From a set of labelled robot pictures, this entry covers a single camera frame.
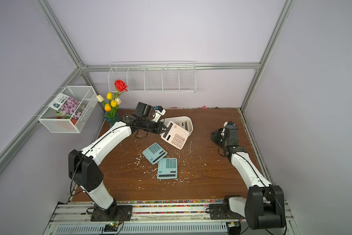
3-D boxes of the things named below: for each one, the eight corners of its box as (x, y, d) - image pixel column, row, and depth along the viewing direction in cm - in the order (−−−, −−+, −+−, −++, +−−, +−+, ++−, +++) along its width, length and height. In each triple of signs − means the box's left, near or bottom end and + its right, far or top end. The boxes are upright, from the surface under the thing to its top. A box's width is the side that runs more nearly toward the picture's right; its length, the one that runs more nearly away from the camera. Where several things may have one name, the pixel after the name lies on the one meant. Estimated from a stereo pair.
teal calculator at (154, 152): (142, 154, 97) (141, 152, 95) (156, 143, 102) (155, 141, 100) (153, 165, 92) (153, 164, 89) (167, 154, 97) (166, 151, 95)
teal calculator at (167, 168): (157, 179, 87) (156, 177, 84) (159, 160, 95) (158, 157, 92) (177, 179, 87) (177, 177, 84) (177, 160, 95) (177, 157, 92)
